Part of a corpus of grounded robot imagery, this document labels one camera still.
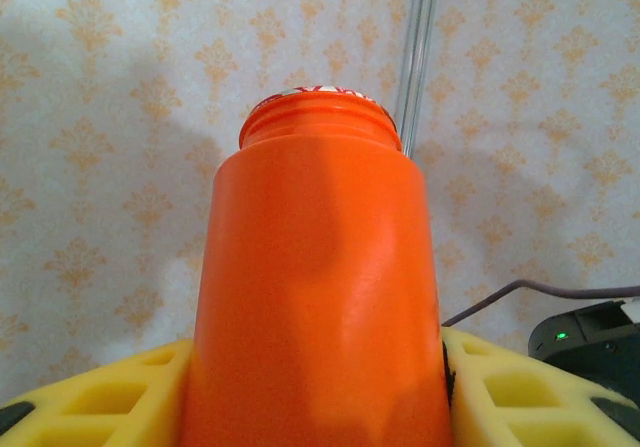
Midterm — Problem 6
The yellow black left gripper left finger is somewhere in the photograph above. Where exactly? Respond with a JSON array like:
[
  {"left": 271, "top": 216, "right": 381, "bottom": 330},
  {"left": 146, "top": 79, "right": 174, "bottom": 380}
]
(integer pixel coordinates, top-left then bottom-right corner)
[{"left": 0, "top": 337, "right": 196, "bottom": 447}]

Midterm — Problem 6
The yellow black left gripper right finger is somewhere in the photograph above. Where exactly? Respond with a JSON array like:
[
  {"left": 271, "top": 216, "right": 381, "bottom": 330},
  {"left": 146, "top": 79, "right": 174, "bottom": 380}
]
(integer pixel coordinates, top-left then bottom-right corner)
[{"left": 441, "top": 326, "right": 640, "bottom": 447}]

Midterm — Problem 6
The aluminium frame post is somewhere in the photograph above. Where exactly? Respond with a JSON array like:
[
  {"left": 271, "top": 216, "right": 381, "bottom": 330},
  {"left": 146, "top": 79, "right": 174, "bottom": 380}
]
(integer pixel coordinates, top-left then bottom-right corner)
[{"left": 394, "top": 0, "right": 442, "bottom": 159}]

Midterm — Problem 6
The orange pill bottle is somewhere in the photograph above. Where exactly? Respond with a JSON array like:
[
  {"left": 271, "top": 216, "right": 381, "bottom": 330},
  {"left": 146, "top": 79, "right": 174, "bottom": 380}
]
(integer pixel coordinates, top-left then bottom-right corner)
[{"left": 178, "top": 82, "right": 457, "bottom": 447}]

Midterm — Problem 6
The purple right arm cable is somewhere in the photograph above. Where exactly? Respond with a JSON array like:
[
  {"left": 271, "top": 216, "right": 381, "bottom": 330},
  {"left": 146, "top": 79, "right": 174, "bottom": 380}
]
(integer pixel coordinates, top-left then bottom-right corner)
[{"left": 442, "top": 279, "right": 640, "bottom": 329}]

